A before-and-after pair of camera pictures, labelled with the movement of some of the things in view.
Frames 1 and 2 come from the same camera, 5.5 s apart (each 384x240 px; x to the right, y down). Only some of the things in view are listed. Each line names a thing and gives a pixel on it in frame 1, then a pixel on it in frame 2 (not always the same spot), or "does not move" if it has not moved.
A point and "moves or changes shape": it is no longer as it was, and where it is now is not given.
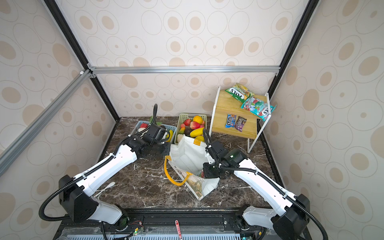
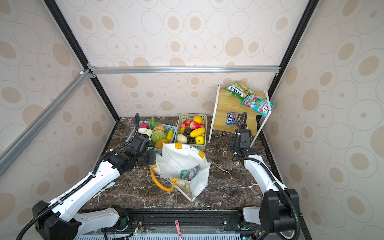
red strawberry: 187,122 does not move
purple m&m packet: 240,123 does not move
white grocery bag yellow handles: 189,158 moves or changes shape
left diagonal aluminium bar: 10,150 does not move
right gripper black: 206,174 → 233,140
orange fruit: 198,118 does not move
